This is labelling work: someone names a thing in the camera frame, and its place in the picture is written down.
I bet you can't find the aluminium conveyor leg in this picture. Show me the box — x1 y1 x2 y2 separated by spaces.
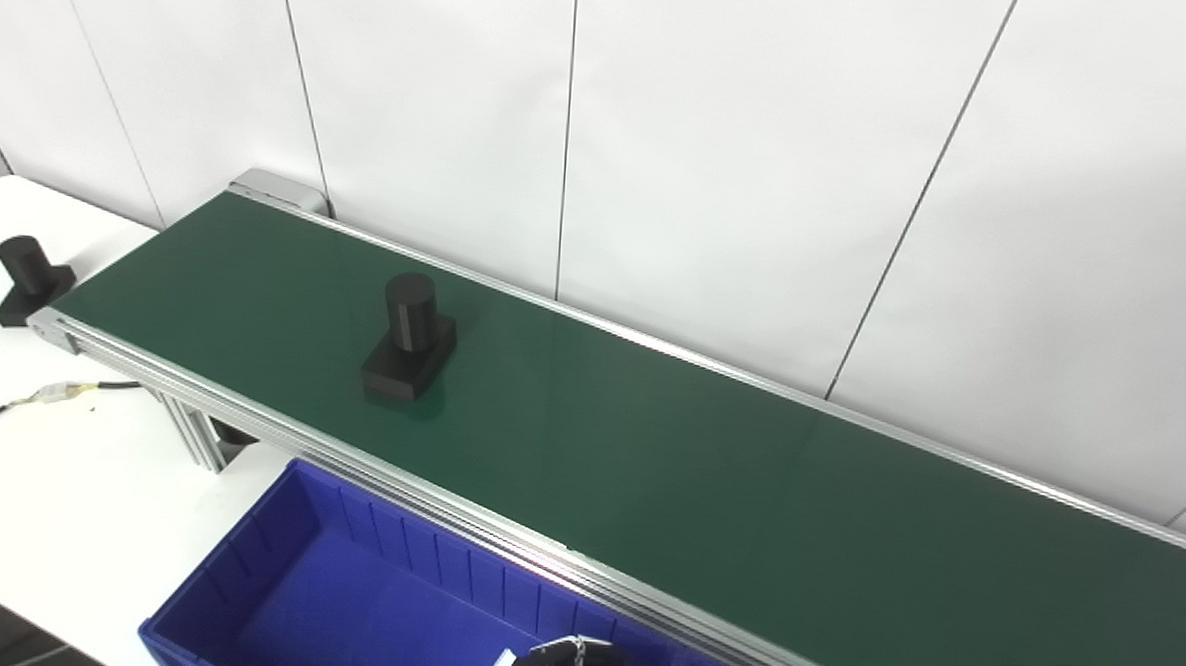
152 389 261 474

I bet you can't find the green conveyor belt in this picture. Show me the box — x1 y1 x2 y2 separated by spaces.
13 159 1186 666
35 184 1186 666

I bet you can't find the black cable with clear connector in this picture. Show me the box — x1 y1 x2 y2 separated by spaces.
0 375 141 451

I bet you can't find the black cylinder block part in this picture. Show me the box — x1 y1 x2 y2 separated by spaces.
359 271 461 406
0 234 80 331

